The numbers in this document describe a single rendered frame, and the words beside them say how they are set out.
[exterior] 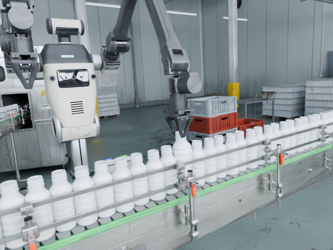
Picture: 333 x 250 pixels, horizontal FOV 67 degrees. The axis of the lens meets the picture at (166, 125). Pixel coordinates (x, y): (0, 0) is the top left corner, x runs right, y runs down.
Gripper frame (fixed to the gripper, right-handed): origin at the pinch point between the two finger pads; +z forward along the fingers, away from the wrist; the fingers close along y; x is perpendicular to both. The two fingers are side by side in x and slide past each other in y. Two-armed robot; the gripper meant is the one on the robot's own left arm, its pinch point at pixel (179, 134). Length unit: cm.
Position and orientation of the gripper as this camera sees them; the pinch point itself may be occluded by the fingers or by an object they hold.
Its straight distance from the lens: 89.3
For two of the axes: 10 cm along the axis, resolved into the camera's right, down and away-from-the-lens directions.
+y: -5.3, -1.0, 8.4
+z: 0.6, 9.9, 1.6
